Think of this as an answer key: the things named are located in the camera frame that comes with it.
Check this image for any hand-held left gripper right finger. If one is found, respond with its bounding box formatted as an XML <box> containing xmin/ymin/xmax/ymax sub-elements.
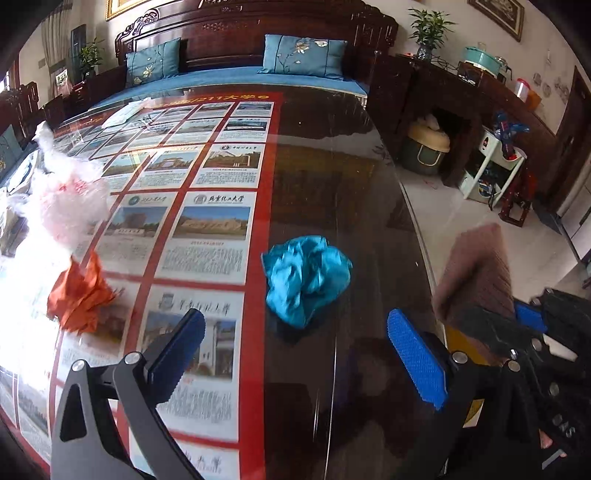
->
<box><xmin>387</xmin><ymin>308</ymin><xmax>542</xmax><ymax>480</ymax></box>

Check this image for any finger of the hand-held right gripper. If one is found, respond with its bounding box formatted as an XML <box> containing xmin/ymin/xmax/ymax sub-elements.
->
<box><xmin>457</xmin><ymin>305</ymin><xmax>525</xmax><ymax>367</ymax></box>
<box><xmin>512</xmin><ymin>300</ymin><xmax>551</xmax><ymax>336</ymax></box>

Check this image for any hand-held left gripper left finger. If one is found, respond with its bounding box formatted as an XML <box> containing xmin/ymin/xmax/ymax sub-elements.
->
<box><xmin>51</xmin><ymin>308</ymin><xmax>206</xmax><ymax>480</ymax></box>

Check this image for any brown cloth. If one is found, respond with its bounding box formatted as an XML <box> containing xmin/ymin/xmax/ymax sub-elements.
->
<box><xmin>431</xmin><ymin>223</ymin><xmax>516</xmax><ymax>325</ymax></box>

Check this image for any blue paper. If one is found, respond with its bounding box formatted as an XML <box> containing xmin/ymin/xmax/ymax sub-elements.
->
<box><xmin>261</xmin><ymin>234</ymin><xmax>353</xmax><ymax>329</ymax></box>

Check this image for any orange crumpled paper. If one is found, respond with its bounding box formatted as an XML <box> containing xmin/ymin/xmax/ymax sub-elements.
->
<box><xmin>46</xmin><ymin>251</ymin><xmax>126</xmax><ymax>336</ymax></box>

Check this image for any red wooden stool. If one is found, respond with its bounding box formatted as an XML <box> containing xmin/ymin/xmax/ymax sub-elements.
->
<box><xmin>498</xmin><ymin>161</ymin><xmax>540</xmax><ymax>228</ymax></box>

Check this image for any red poster under glass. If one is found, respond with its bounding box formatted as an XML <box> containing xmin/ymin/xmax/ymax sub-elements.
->
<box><xmin>0</xmin><ymin>90</ymin><xmax>283</xmax><ymax>480</ymax></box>

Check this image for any small white shelf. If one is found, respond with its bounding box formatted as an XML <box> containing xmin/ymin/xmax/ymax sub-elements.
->
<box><xmin>461</xmin><ymin>129</ymin><xmax>527</xmax><ymax>205</ymax></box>

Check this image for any clear plastic bag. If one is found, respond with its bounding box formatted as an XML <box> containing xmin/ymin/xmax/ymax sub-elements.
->
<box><xmin>13</xmin><ymin>121</ymin><xmax>112</xmax><ymax>256</ymax></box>

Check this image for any blue toy figure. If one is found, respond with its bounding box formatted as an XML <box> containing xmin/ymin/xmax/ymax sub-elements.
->
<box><xmin>490</xmin><ymin>110</ymin><xmax>533</xmax><ymax>161</ymax></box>

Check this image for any green and cream bucket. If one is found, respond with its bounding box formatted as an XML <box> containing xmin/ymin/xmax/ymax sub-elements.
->
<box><xmin>401</xmin><ymin>115</ymin><xmax>452</xmax><ymax>177</ymax></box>

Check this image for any white paper sheet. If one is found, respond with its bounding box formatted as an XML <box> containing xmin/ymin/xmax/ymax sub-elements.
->
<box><xmin>100</xmin><ymin>99</ymin><xmax>154</xmax><ymax>129</ymax></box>

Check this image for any dark wooden cabinet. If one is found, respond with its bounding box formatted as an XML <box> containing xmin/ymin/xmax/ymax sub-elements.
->
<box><xmin>369</xmin><ymin>54</ymin><xmax>557</xmax><ymax>197</ymax></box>

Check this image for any teal cooking pot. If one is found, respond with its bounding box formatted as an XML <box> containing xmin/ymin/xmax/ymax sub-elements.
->
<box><xmin>462</xmin><ymin>43</ymin><xmax>509</xmax><ymax>77</ymax></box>

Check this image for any dark wooden side table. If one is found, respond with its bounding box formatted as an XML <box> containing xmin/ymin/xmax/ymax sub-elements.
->
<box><xmin>69</xmin><ymin>69</ymin><xmax>125</xmax><ymax>112</ymax></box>

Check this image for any dark wooden armchair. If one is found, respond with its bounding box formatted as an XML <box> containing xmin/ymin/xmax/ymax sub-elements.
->
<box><xmin>0</xmin><ymin>81</ymin><xmax>65</xmax><ymax>139</ymax></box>

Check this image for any blue embroidered cushion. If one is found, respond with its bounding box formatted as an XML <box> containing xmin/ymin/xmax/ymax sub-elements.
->
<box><xmin>126</xmin><ymin>38</ymin><xmax>182</xmax><ymax>88</ymax></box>
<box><xmin>257</xmin><ymin>34</ymin><xmax>348</xmax><ymax>82</ymax></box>

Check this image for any potted green plant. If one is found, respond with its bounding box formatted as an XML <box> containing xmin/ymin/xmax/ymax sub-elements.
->
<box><xmin>408</xmin><ymin>8</ymin><xmax>458</xmax><ymax>64</ymax></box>
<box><xmin>78</xmin><ymin>39</ymin><xmax>105</xmax><ymax>80</ymax></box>

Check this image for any dark framed picture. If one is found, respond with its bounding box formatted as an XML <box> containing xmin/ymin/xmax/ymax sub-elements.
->
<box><xmin>466</xmin><ymin>0</ymin><xmax>526</xmax><ymax>42</ymax></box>

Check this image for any black tower appliance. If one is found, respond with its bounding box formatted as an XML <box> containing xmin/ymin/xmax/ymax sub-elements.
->
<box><xmin>69</xmin><ymin>24</ymin><xmax>88</xmax><ymax>80</ymax></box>

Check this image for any dark wooden sofa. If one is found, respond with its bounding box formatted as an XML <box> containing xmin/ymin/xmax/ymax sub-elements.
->
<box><xmin>90</xmin><ymin>0</ymin><xmax>400</xmax><ymax>109</ymax></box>

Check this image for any beige curtain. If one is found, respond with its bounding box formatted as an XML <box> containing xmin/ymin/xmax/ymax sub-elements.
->
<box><xmin>39</xmin><ymin>0</ymin><xmax>75</xmax><ymax>70</ymax></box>

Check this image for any gold framed landscape painting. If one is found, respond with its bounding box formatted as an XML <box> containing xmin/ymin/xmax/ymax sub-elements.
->
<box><xmin>105</xmin><ymin>0</ymin><xmax>160</xmax><ymax>22</ymax></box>

